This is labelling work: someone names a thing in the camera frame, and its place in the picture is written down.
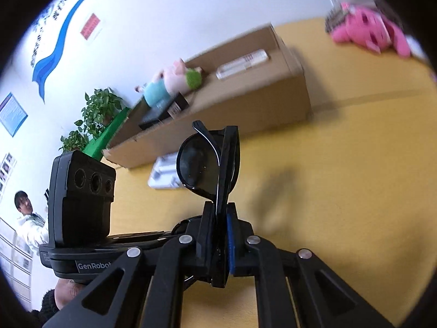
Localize black sunglasses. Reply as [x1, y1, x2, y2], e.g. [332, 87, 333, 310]
[176, 120, 241, 218]

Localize black product box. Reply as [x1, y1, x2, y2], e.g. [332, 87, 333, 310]
[138, 93, 189, 130]

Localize pig plush toy teal shirt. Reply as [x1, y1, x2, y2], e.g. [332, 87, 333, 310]
[135, 59, 203, 108]

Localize clear white phone case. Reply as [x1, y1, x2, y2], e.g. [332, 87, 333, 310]
[215, 49, 270, 80]

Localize left hand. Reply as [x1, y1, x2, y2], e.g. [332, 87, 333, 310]
[54, 279, 85, 309]

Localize green planter box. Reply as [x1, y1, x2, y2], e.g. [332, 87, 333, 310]
[82, 107, 130, 161]

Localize person in white jacket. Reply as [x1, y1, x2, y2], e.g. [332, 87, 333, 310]
[14, 190, 49, 256]

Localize white folding phone stand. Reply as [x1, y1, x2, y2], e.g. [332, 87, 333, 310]
[147, 153, 183, 190]

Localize green potted plant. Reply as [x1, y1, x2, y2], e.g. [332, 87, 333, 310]
[59, 87, 125, 153]

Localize brown cardboard box tray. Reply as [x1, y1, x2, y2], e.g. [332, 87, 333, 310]
[103, 25, 311, 168]

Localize pink plush toy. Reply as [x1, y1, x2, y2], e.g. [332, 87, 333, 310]
[329, 7, 411, 58]

